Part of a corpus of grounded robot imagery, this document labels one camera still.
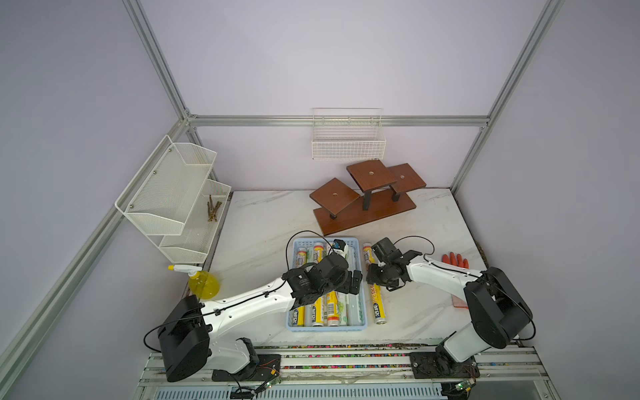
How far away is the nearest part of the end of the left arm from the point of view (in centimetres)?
55

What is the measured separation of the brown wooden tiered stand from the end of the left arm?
35 cm

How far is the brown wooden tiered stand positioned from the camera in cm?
96
